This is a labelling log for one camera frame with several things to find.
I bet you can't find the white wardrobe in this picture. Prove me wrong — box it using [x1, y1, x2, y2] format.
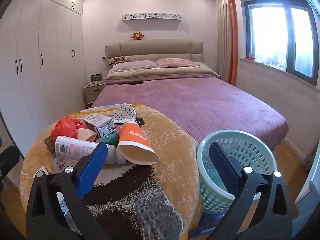
[0, 0, 87, 155]

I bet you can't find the red white panda paper cup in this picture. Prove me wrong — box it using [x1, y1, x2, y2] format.
[76, 123, 97, 142]

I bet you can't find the green packet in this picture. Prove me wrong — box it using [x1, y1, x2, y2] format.
[96, 132, 120, 147]

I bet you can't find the blue plastic object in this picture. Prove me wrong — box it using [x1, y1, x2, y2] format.
[189, 211, 227, 239]

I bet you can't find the purple bedspread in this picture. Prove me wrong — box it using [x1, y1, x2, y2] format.
[92, 76, 289, 145]

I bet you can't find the pink pillow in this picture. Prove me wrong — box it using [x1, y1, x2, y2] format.
[155, 58, 200, 68]
[111, 60, 158, 72]

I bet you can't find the beige nightstand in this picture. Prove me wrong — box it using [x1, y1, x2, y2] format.
[84, 81, 105, 108]

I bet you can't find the white panel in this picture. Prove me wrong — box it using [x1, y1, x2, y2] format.
[294, 152, 320, 240]

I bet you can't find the white dotted face mask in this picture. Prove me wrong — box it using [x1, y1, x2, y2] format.
[111, 104, 137, 124]

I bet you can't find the beige and orange curtain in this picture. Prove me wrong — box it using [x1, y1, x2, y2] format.
[216, 0, 238, 85]

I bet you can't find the light green plastic basket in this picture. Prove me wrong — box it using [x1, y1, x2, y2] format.
[197, 129, 278, 214]

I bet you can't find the beige upholstered bed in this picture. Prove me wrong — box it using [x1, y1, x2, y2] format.
[91, 40, 289, 153]

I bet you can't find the red plastic bag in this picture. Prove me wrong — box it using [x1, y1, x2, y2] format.
[51, 116, 78, 143]

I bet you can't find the white bottle with red print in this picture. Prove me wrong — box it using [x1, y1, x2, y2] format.
[54, 136, 127, 165]

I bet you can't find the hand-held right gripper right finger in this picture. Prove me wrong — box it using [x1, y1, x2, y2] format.
[209, 141, 293, 240]

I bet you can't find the dark framed window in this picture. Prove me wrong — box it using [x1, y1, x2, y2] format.
[241, 0, 319, 85]

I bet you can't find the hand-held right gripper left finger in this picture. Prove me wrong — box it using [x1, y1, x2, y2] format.
[26, 142, 112, 240]

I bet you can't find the orange paper cup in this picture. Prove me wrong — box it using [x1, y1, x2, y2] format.
[117, 121, 160, 166]

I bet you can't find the brown floral cushion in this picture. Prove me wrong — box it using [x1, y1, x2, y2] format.
[109, 56, 130, 68]

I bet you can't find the folded beige quilt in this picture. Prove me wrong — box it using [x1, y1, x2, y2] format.
[105, 66, 218, 85]

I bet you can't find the small white blue carton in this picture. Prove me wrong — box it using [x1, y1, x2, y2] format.
[83, 113, 116, 138]

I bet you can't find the white printed paper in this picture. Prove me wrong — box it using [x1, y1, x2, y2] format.
[53, 157, 73, 173]

